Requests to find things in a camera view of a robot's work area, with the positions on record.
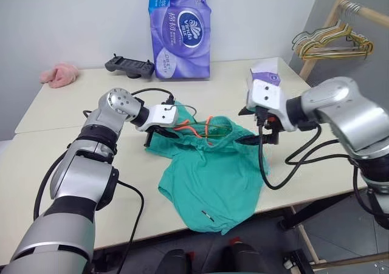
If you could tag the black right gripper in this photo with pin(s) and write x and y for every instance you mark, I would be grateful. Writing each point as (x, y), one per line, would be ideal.
(272, 134)

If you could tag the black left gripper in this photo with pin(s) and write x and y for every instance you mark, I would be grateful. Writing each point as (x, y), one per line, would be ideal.
(152, 134)

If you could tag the green shorts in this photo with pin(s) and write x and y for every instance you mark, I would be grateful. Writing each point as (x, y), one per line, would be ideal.
(212, 180)

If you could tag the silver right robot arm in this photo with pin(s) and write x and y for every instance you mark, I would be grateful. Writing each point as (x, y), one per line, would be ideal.
(343, 110)

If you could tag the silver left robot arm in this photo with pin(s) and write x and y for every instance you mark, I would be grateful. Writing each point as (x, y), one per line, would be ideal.
(79, 170)

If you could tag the purple tissue box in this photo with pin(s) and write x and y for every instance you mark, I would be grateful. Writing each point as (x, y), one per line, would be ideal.
(267, 72)

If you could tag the black handheld controller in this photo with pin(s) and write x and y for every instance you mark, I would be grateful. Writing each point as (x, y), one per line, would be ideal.
(129, 67)

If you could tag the purple Vinda tissue pack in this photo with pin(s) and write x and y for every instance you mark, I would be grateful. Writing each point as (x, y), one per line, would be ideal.
(182, 43)

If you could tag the wooden clothes rack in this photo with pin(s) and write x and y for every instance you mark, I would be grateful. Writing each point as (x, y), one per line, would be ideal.
(322, 37)

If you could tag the pink fluffy cloth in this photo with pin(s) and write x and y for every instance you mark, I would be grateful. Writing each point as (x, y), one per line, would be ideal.
(60, 76)

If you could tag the wooden table leg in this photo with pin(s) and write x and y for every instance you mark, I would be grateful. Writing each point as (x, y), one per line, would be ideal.
(307, 237)

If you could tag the dark rounded shape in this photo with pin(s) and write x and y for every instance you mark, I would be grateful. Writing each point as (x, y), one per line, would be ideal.
(174, 263)
(244, 260)

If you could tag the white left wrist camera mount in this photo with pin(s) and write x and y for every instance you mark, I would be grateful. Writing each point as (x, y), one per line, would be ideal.
(161, 116)

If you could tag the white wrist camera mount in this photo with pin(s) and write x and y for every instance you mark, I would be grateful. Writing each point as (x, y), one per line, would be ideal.
(161, 116)
(267, 97)

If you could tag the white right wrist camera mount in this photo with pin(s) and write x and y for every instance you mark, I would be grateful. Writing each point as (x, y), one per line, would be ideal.
(267, 97)

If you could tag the black table frame bar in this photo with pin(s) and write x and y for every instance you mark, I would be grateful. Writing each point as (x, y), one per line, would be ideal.
(319, 211)

